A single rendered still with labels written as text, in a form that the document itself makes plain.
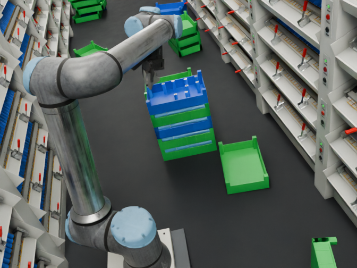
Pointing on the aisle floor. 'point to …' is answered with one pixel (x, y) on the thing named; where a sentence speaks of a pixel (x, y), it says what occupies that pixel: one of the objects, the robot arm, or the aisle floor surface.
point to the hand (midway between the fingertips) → (147, 86)
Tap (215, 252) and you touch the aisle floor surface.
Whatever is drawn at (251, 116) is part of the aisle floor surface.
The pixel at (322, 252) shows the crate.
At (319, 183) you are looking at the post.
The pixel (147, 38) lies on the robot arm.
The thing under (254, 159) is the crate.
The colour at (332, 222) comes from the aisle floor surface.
